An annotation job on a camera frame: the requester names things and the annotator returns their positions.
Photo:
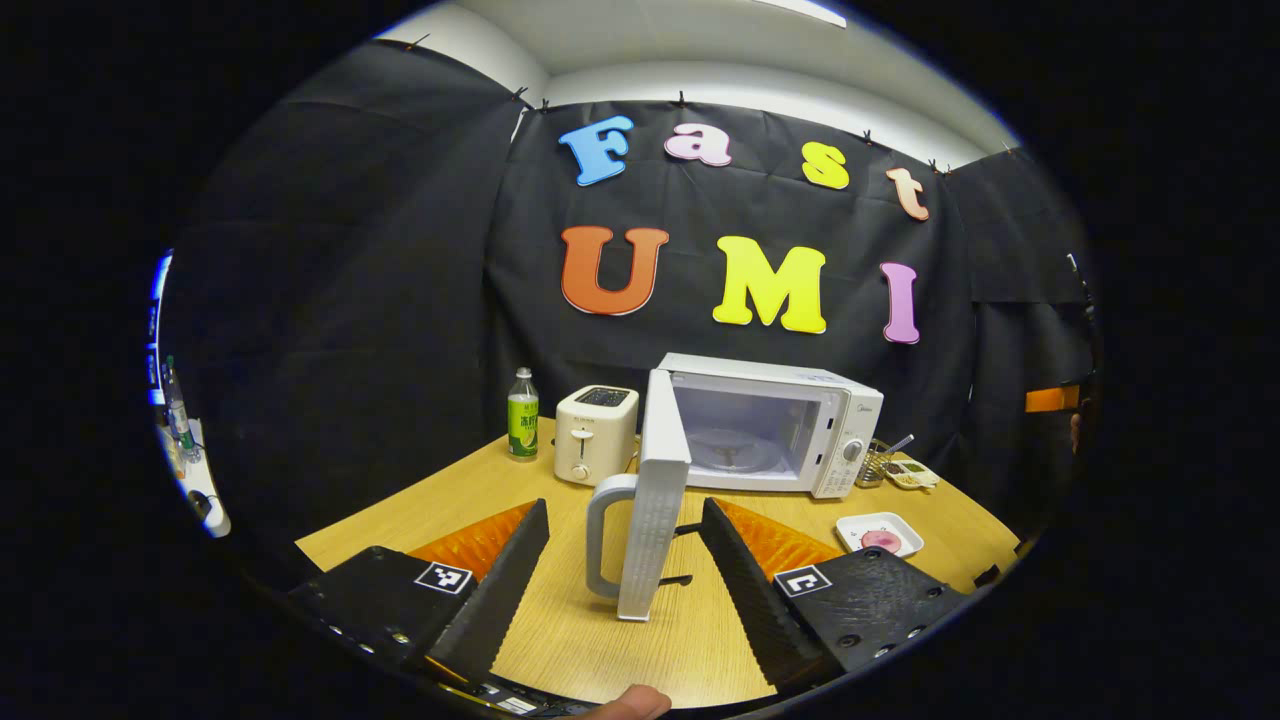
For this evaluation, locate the cream toaster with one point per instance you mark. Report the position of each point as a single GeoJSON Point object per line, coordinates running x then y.
{"type": "Point", "coordinates": [595, 440]}

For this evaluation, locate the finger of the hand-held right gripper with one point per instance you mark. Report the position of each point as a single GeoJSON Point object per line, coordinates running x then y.
{"type": "Point", "coordinates": [1050, 399]}

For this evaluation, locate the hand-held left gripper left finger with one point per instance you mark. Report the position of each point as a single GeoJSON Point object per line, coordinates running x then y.
{"type": "Point", "coordinates": [500, 590]}

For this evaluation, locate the row of black cloth clips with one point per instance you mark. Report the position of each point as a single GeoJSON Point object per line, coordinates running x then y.
{"type": "Point", "coordinates": [680, 99]}

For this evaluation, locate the large ceiling light panel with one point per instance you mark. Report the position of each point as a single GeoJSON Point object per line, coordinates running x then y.
{"type": "Point", "coordinates": [805, 10]}

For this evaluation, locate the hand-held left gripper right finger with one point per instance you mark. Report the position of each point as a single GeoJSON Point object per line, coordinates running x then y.
{"type": "Point", "coordinates": [750, 590]}

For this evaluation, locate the pink meat slice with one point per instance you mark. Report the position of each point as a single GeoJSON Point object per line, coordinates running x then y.
{"type": "Point", "coordinates": [882, 541]}

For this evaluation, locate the white rectangular dish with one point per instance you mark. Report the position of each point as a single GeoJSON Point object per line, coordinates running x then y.
{"type": "Point", "coordinates": [850, 525]}

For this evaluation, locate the green label drink bottle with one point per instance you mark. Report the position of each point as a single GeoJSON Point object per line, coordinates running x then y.
{"type": "Point", "coordinates": [522, 425]}

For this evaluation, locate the metal mesh basket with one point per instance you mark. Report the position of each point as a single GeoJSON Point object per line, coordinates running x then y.
{"type": "Point", "coordinates": [874, 468]}

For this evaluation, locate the white microwave oven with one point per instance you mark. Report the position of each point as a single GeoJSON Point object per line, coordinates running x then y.
{"type": "Point", "coordinates": [655, 500]}

